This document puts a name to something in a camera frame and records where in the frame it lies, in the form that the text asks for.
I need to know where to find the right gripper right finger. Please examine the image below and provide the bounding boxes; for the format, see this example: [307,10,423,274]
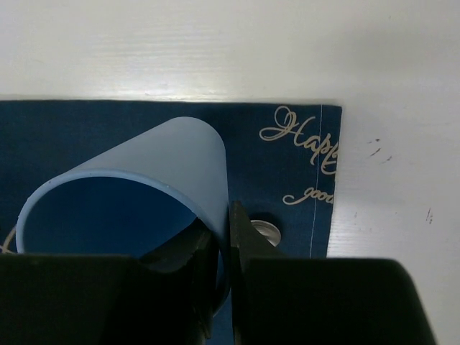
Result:
[229,201,436,344]

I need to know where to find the light blue plastic cup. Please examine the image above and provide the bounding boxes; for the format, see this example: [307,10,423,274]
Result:
[16,117,229,311]

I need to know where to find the dark blue cloth placemat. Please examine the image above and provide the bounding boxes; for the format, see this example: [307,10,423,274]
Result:
[0,99,343,345]

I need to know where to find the metal spoon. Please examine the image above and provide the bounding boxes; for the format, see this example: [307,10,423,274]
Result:
[251,219,282,247]

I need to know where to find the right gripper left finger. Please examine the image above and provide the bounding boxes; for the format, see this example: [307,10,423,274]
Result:
[1,220,218,344]

